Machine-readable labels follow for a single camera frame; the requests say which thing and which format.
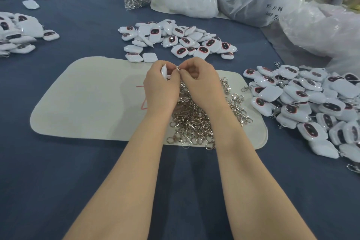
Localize person's right hand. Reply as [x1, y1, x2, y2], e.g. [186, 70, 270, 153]
[178, 57, 228, 121]

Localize person's left hand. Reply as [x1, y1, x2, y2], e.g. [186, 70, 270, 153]
[143, 60, 182, 117]

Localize pile of metal clasps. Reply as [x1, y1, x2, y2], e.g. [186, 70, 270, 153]
[165, 76, 253, 149]

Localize pile of finished fobs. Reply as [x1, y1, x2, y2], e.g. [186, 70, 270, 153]
[241, 64, 360, 175]

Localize person's right forearm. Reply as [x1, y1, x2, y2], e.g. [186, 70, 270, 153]
[210, 112, 317, 240]

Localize person's left forearm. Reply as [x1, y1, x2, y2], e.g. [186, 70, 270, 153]
[63, 111, 172, 240]

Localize thin red thread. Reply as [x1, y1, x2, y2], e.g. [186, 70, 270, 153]
[136, 84, 149, 110]

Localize cream felt work mat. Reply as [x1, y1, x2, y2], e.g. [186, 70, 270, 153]
[30, 56, 269, 150]

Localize crumpled clear plastic bag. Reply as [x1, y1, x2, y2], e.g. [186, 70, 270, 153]
[279, 1, 360, 77]

